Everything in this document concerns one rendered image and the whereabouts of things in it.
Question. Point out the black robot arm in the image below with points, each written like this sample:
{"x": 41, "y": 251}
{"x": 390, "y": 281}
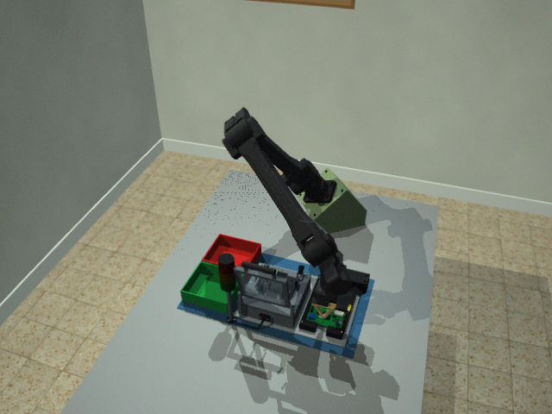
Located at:
{"x": 263, "y": 154}

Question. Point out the green bin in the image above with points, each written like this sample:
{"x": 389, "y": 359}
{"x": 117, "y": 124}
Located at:
{"x": 205, "y": 282}

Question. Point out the red open box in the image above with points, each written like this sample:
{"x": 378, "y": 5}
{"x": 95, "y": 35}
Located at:
{"x": 242, "y": 250}

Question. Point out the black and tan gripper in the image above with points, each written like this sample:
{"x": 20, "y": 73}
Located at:
{"x": 321, "y": 291}

